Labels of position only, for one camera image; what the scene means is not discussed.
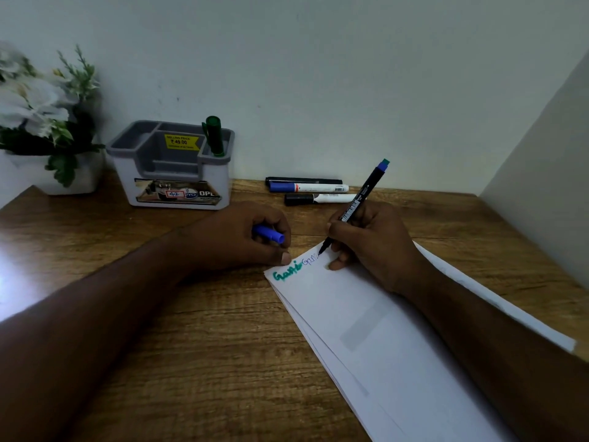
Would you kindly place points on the person's left forearm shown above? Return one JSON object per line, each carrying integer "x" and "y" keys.
{"x": 92, "y": 336}

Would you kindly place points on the blue pen cap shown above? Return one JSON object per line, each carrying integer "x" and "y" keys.
{"x": 269, "y": 234}

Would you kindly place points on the white paper sheet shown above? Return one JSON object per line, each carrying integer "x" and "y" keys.
{"x": 368, "y": 336}
{"x": 501, "y": 303}

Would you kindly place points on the white marker with blue cap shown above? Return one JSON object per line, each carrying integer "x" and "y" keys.
{"x": 308, "y": 187}

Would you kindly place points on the person's left thumb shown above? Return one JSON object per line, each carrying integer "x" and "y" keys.
{"x": 274, "y": 257}

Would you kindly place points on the white marker with black cap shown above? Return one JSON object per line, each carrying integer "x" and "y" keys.
{"x": 317, "y": 198}

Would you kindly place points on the person's right thumb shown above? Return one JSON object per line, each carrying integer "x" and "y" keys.
{"x": 341, "y": 262}

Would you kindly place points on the white flower pot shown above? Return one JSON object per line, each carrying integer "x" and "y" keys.
{"x": 83, "y": 177}

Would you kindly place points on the person's right hand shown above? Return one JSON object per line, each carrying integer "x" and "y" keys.
{"x": 382, "y": 248}

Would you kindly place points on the white artificial flower plant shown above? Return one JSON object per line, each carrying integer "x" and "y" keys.
{"x": 41, "y": 105}

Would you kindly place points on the person's right forearm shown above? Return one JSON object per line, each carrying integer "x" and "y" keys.
{"x": 501, "y": 363}

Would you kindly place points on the black pen with blue end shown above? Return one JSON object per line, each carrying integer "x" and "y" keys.
{"x": 368, "y": 186}

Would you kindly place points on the green marker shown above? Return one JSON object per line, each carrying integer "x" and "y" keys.
{"x": 214, "y": 135}

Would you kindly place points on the grey and white desk organizer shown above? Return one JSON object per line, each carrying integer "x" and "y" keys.
{"x": 179, "y": 193}

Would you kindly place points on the person's left hand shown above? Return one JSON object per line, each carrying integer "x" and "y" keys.
{"x": 221, "y": 234}

